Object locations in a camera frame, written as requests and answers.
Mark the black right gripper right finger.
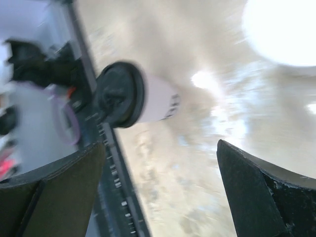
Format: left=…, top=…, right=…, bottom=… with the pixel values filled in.
left=217, top=140, right=316, bottom=237

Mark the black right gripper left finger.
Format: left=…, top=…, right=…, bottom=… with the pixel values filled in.
left=0, top=142, right=105, bottom=237

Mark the white paper coffee cup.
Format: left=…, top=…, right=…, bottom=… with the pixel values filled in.
left=137, top=71, right=181, bottom=123

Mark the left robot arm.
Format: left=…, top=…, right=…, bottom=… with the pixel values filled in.
left=0, top=39, right=80, bottom=182

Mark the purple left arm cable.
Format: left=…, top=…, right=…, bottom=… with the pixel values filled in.
left=41, top=83, right=81, bottom=146

